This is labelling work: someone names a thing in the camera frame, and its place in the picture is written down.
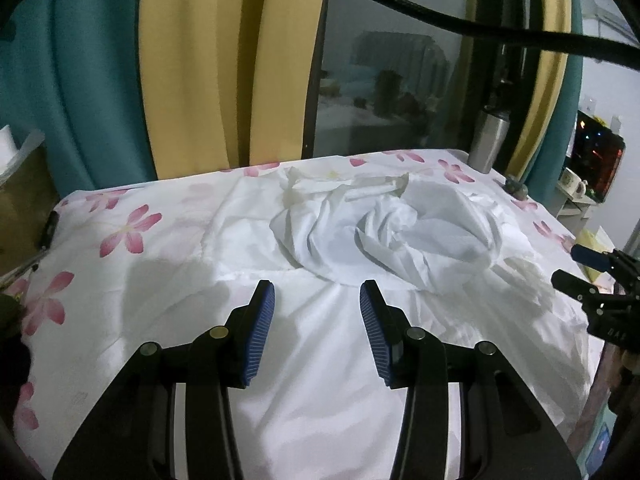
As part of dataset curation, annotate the yellow tissue packet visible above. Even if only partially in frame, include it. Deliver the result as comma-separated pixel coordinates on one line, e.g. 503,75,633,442
574,226,620,282

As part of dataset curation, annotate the yellow curtain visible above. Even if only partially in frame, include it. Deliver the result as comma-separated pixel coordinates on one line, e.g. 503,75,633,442
137,0,332,182
509,0,574,182

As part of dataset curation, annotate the black braided cable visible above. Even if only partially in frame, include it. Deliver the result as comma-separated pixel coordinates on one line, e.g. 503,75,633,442
269,0,640,69

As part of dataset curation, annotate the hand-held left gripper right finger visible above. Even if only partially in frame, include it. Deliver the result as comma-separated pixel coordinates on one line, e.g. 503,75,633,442
359,279,584,480

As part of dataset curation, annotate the floral bed sheet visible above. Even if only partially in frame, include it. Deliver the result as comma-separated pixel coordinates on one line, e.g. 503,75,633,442
10,147,601,480

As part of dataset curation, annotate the glass sliding door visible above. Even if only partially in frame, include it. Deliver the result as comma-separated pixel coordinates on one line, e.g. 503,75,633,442
301,0,542,162

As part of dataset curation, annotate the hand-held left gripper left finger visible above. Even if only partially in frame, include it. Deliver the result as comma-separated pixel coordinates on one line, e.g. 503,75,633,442
52,279,277,480

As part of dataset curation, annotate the teal curtain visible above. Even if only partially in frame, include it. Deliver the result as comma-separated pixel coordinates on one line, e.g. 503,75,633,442
0,0,157,202
525,0,587,213

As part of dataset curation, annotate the steel tumbler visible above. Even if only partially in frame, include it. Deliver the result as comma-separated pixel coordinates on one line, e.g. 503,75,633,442
467,104,512,174

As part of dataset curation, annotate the brown cardboard box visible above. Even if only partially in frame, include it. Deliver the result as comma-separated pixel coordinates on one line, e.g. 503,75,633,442
0,131,62,281

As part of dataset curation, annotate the black computer case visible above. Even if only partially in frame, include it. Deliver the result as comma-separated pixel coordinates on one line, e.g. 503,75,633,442
569,109,627,206

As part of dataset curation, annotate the cream printed mug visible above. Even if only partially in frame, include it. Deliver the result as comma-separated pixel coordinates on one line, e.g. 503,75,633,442
557,167,589,197

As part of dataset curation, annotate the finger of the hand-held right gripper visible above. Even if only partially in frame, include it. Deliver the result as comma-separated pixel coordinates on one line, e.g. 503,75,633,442
571,242,640,283
550,268,618,312

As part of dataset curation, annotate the large white shirt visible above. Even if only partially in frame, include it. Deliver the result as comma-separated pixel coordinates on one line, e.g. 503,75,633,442
200,167,596,480

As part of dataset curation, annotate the small black object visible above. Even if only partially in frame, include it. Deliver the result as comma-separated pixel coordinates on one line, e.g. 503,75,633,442
39,209,60,252

